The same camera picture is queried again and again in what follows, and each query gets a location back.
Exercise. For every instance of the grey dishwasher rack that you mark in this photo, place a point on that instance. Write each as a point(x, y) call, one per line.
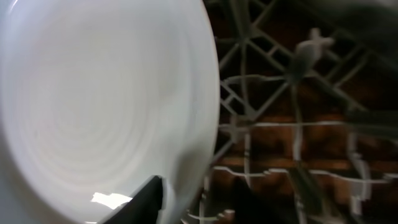
point(308, 114)

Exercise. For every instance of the light blue plate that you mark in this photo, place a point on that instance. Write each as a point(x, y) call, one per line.
point(99, 96)

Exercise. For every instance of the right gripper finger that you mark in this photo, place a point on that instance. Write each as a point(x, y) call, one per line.
point(143, 208)

